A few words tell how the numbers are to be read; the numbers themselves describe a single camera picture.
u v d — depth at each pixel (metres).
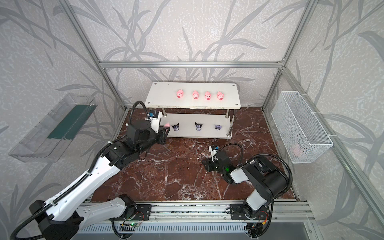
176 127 0.96
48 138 0.64
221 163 0.73
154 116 0.59
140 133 0.49
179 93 0.77
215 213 0.75
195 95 0.77
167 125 0.70
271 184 0.45
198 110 1.18
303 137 0.62
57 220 0.38
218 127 0.97
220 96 0.76
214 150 0.83
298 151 0.73
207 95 0.76
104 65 0.94
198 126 0.96
